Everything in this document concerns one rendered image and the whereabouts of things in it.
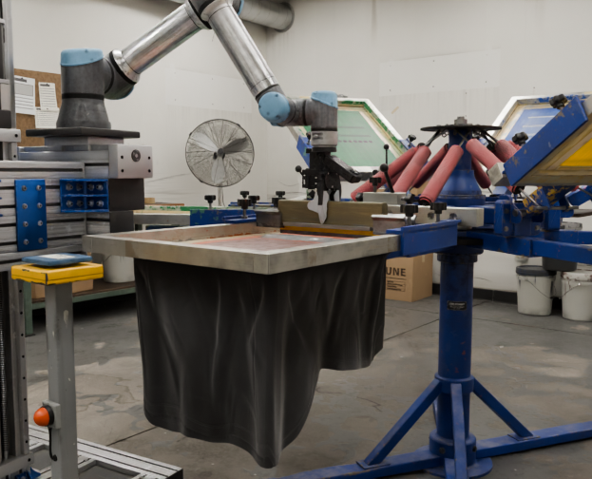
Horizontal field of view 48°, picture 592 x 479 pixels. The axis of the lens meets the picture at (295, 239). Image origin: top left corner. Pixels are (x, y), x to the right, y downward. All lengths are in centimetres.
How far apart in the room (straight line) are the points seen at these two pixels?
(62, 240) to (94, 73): 48
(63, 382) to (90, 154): 70
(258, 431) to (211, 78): 569
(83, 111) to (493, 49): 468
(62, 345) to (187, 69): 543
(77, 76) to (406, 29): 492
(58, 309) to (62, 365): 12
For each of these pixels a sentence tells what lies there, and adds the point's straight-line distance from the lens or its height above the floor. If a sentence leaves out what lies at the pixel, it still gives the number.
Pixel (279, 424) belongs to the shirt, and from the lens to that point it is 146.
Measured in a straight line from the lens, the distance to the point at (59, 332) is 142.
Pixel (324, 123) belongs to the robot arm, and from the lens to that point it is 184.
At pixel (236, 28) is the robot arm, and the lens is 181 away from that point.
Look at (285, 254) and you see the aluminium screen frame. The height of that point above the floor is 99.
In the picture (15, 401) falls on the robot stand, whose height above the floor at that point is 52.
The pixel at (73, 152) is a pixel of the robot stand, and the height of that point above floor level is 119.
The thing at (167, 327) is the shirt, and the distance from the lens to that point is 159.
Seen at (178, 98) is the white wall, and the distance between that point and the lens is 657.
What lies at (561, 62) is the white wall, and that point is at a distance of 596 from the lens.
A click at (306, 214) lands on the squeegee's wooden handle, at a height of 102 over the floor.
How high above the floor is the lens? 114
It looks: 6 degrees down
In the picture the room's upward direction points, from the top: straight up
